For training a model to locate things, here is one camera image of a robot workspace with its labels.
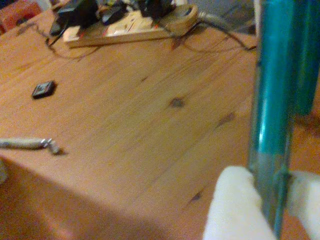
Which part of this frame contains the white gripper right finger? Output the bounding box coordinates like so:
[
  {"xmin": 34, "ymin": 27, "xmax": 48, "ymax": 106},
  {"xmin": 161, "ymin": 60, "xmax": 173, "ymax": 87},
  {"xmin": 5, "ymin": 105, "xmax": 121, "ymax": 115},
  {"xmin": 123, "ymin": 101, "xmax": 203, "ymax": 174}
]
[{"xmin": 286, "ymin": 170, "xmax": 320, "ymax": 240}]

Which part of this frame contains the small black square chip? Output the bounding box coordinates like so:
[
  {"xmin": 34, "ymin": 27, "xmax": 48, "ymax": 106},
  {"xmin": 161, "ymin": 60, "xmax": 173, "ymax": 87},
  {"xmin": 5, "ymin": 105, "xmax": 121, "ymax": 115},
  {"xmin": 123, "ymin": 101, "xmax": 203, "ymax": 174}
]
[{"xmin": 31, "ymin": 80, "xmax": 57, "ymax": 100}]

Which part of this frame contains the black power adapter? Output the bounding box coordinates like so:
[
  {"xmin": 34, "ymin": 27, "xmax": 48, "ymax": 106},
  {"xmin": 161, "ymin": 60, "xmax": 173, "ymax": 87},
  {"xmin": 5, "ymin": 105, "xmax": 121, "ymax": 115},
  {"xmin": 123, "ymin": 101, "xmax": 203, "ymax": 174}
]
[{"xmin": 49, "ymin": 0, "xmax": 99, "ymax": 36}]

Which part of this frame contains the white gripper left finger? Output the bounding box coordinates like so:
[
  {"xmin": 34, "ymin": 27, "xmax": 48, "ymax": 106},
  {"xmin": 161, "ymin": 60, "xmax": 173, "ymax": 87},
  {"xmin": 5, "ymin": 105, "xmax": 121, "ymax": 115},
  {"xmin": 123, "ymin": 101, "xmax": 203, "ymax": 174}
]
[{"xmin": 202, "ymin": 165, "xmax": 277, "ymax": 240}]

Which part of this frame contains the green pen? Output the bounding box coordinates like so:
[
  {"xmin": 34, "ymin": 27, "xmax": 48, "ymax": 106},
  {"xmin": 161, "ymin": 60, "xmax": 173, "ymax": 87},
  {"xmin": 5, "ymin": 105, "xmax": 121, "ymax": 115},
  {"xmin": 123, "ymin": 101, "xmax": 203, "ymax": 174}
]
[{"xmin": 246, "ymin": 0, "xmax": 320, "ymax": 238}]

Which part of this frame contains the white cable metal plug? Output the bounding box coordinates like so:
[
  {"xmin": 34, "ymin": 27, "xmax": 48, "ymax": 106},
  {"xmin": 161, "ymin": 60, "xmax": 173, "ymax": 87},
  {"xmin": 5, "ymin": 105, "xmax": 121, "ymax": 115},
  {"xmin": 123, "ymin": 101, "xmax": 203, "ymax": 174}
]
[{"xmin": 0, "ymin": 136, "xmax": 62, "ymax": 156}]

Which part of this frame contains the grey cable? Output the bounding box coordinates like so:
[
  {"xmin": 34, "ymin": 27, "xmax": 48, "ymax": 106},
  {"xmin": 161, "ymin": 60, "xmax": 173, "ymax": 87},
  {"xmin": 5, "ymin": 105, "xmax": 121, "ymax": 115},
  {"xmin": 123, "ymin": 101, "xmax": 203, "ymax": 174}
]
[{"xmin": 198, "ymin": 12, "xmax": 257, "ymax": 51}]

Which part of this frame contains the wooden board with electronics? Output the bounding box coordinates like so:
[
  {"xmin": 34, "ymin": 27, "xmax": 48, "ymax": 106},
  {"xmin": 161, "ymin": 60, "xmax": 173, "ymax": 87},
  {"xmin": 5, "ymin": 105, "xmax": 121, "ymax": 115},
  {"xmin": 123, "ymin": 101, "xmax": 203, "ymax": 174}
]
[{"xmin": 64, "ymin": 3, "xmax": 201, "ymax": 50}]

